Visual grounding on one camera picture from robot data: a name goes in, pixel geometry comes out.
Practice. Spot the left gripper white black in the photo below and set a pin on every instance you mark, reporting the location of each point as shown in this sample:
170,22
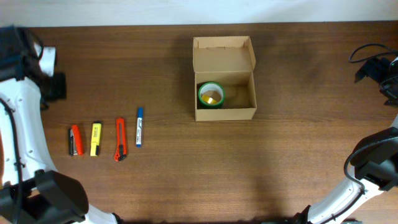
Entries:
60,81

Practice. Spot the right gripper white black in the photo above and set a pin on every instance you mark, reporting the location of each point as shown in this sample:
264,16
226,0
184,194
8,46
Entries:
374,73

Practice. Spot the orange black stapler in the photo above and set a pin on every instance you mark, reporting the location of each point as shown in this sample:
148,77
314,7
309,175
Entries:
75,143

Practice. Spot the brown cardboard box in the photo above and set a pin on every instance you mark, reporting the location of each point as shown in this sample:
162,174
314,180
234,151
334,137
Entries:
229,61

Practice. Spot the small yellow tape roll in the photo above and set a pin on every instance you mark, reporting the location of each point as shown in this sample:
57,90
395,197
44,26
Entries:
209,100

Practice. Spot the green tape roll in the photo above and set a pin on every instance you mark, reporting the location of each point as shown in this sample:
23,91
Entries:
214,90

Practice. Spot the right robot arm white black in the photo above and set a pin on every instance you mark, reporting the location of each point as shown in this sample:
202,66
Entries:
371,168

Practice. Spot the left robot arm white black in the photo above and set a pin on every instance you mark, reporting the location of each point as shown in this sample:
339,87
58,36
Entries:
32,190

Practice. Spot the yellow highlighter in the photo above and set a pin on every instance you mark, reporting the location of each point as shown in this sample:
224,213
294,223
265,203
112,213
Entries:
95,139

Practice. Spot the blue white marker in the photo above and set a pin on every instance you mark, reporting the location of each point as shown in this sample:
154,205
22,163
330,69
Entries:
140,114

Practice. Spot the orange utility knife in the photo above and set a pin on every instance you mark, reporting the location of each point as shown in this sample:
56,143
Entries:
121,150

